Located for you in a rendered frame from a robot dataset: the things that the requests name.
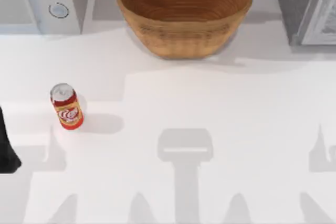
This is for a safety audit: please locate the brown woven basket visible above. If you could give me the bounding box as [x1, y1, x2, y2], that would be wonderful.
[117, 0, 253, 60]

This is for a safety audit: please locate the red and white can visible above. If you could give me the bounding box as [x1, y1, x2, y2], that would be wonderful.
[50, 83, 85, 131]

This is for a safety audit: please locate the microwave knob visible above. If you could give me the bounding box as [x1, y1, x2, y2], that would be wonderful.
[48, 2, 70, 19]

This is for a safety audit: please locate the pale microwave oven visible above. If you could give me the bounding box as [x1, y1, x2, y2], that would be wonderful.
[0, 0, 92, 36]

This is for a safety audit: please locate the grey cabinet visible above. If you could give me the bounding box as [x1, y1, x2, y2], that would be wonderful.
[272, 0, 336, 47]

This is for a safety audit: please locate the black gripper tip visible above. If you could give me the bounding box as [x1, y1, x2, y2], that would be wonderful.
[0, 106, 23, 174]

